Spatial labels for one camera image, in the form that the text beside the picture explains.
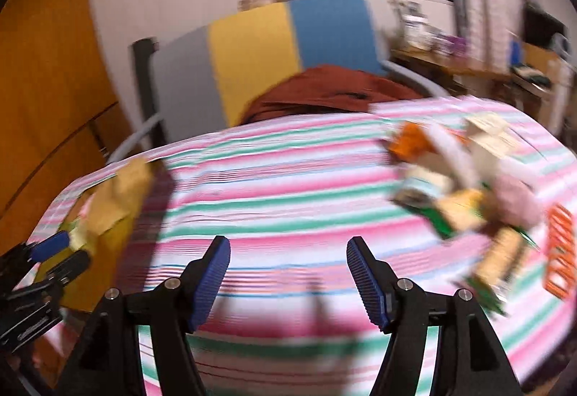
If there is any orange patterned packet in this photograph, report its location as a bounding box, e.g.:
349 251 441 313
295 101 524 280
544 204 576 301

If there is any purple box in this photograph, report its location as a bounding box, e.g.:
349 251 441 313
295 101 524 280
434 34 467 58

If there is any striped pink tablecloth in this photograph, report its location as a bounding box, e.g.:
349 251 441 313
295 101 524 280
115 97 576 395

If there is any white tall box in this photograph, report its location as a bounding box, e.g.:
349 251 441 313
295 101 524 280
423 123 480 189

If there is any green yellow cracker packet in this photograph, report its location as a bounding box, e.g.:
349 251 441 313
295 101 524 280
454 222 538 316

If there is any wooden desk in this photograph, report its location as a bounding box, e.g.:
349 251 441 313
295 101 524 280
390 50 566 135

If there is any rust red jacket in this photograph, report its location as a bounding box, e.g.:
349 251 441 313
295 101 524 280
239 65 424 125

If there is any grey yellow blue chair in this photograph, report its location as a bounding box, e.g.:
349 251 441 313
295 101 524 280
109 0 446 162

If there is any orange white snack packet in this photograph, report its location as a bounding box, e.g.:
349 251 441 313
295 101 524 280
388 122 467 163

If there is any pink soft item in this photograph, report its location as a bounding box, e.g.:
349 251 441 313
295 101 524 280
491 173 543 230

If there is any beige cardboard box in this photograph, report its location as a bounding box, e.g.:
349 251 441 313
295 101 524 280
464 112 519 162

